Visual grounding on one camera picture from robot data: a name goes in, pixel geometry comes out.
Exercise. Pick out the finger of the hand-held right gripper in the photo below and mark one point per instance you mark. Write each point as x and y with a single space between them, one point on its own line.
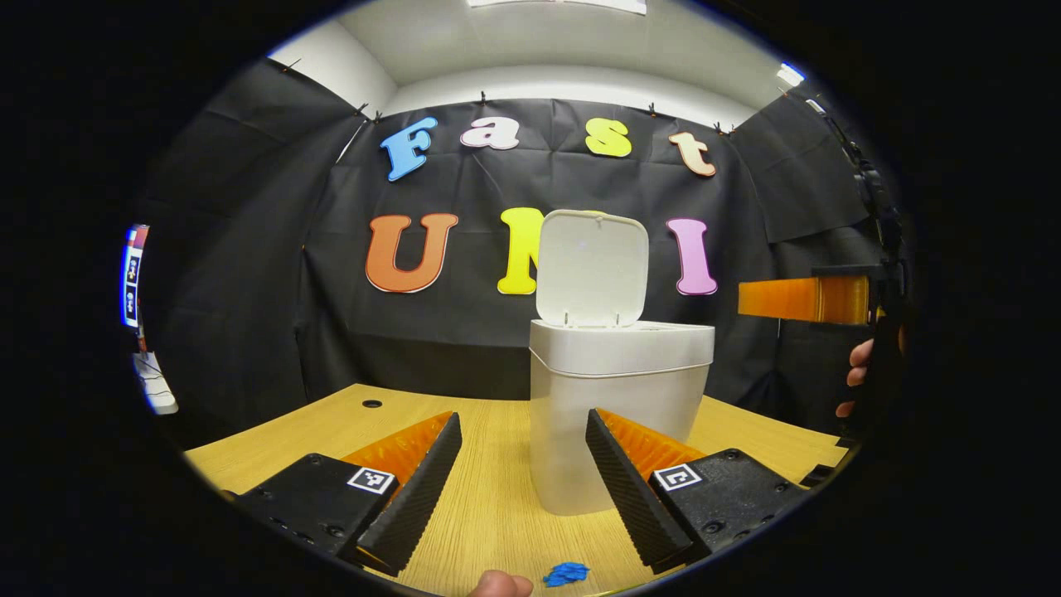
796 298

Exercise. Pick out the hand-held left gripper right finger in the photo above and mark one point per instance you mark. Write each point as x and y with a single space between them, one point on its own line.
634 497

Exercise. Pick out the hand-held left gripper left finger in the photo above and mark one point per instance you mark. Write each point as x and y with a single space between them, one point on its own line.
419 497

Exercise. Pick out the blue paper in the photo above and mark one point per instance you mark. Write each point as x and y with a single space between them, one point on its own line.
566 573

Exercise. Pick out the white desktop garbage bin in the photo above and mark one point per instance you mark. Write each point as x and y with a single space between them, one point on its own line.
613 356

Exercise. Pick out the wooden desktop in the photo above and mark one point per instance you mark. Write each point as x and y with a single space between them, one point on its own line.
497 481

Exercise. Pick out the small ceiling light panel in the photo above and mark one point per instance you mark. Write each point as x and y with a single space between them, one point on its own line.
790 75

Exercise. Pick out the black backdrop cloth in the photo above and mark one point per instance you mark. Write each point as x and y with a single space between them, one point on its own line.
249 332

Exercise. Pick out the white side table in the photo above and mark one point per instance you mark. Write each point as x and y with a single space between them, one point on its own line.
156 385

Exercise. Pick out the computer monitor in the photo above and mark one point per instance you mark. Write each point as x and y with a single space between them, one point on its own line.
134 278

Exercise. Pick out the large ceiling light panel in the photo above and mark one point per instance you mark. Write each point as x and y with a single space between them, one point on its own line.
564 5

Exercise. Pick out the black table edge bracket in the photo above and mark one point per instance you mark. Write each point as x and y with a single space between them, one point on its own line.
816 475

